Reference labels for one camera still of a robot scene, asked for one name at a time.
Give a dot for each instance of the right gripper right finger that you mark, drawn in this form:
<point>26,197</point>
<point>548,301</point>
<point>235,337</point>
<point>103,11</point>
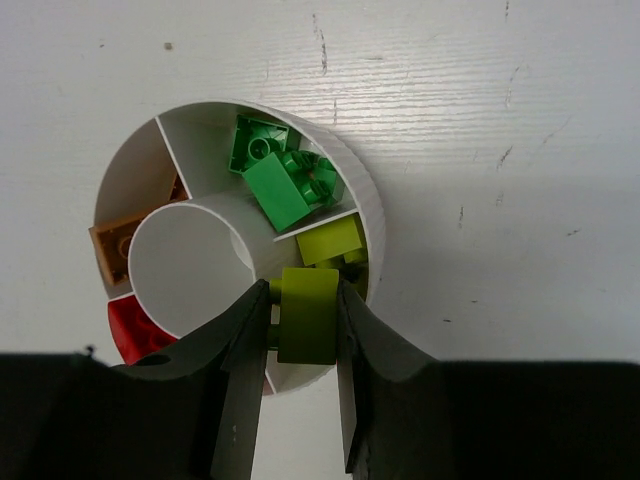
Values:
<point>407,415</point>

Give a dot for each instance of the white divided round container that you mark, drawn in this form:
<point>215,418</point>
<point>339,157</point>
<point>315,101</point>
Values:
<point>190,260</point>

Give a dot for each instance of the yellow lego piece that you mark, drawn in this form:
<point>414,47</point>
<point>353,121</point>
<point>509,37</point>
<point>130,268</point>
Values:
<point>339,244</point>

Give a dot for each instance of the green lego brick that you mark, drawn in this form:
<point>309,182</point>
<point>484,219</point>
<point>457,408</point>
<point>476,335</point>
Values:
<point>290,186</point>
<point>253,140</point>

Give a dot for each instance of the orange lego brick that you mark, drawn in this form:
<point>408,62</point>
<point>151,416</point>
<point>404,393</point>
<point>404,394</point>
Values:
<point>112,240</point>

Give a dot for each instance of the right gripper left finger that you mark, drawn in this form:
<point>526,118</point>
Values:
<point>188,411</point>

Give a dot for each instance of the yellow-green lego brick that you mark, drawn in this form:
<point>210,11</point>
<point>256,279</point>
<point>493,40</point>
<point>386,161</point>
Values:
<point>307,329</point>

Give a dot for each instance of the red lego brick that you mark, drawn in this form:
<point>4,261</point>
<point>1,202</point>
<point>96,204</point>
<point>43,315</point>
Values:
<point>135,335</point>

